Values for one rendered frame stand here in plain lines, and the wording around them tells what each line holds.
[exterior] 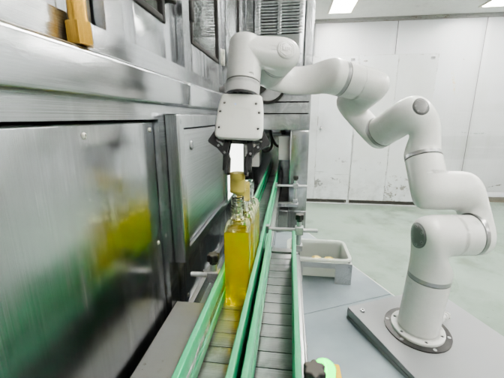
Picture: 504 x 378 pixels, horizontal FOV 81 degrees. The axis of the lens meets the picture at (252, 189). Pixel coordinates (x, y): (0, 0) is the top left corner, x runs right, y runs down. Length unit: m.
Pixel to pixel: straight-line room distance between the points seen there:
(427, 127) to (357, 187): 3.94
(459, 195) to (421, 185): 0.08
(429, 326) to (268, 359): 0.43
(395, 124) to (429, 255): 0.32
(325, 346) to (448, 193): 0.47
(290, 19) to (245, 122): 1.26
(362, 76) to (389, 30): 4.53
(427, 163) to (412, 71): 4.05
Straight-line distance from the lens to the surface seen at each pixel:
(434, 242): 0.76
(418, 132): 0.82
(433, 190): 0.79
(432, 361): 0.87
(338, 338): 0.89
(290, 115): 1.75
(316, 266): 1.07
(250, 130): 0.62
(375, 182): 4.78
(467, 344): 0.97
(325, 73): 0.77
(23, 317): 0.41
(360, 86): 0.78
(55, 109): 0.40
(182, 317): 0.73
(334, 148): 4.57
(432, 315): 0.87
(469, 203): 0.85
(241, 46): 0.68
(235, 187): 0.63
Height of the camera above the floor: 1.31
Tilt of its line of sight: 14 degrees down
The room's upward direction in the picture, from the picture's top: straight up
